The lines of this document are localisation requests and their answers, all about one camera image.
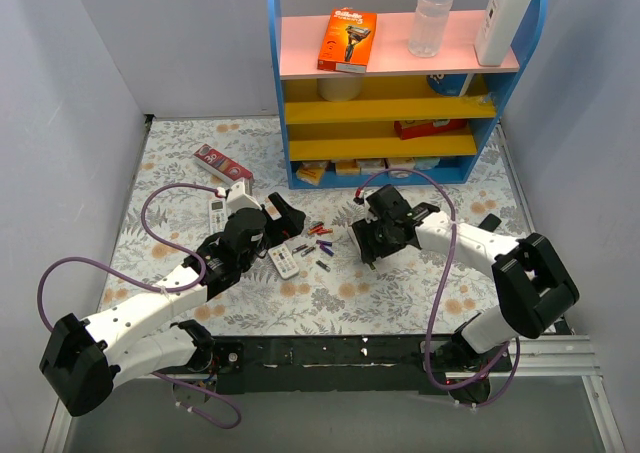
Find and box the black slim remote control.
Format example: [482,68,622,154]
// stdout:
[478,213,502,232]

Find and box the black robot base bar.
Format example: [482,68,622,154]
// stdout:
[169,332,506,404]

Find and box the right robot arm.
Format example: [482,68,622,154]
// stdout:
[349,185,579,371]

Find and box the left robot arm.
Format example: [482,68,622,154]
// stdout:
[39,193,306,417]

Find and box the large white remote control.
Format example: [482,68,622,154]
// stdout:
[207,198,227,234]

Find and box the small white remote control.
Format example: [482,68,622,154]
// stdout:
[268,244,300,280]

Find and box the grey black battery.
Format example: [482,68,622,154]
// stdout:
[301,246,316,257]

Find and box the yellow sponge pack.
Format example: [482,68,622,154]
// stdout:
[296,160,329,186]

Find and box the red white toothpaste box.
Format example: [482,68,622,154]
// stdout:
[193,144,254,192]

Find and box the red snack box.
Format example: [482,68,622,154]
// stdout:
[394,119,468,140]

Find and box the blue yellow wooden shelf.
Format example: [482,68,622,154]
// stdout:
[267,0,548,190]

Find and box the blue paper cup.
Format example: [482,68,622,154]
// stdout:
[427,73,474,97]

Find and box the orange razor box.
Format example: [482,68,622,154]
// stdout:
[317,8,377,74]

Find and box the clear plastic bottle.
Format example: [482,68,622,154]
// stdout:
[408,0,453,58]

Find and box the white plastic bottle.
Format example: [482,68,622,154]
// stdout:
[474,0,531,67]

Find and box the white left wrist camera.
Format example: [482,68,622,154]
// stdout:
[213,178,261,216]

